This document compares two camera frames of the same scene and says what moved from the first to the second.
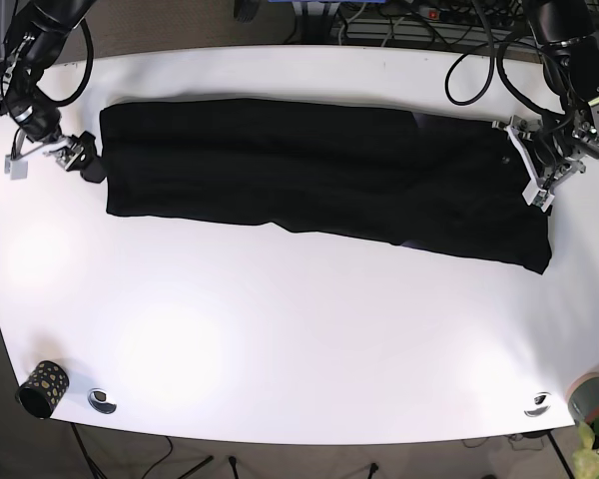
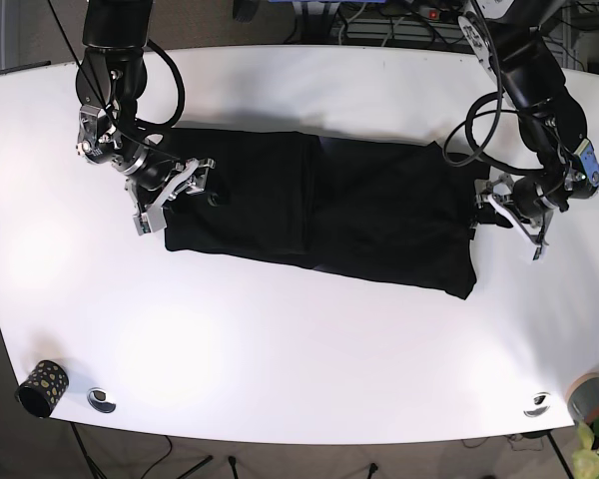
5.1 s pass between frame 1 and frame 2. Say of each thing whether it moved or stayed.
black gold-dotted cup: stayed
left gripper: moved
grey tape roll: stayed
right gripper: moved
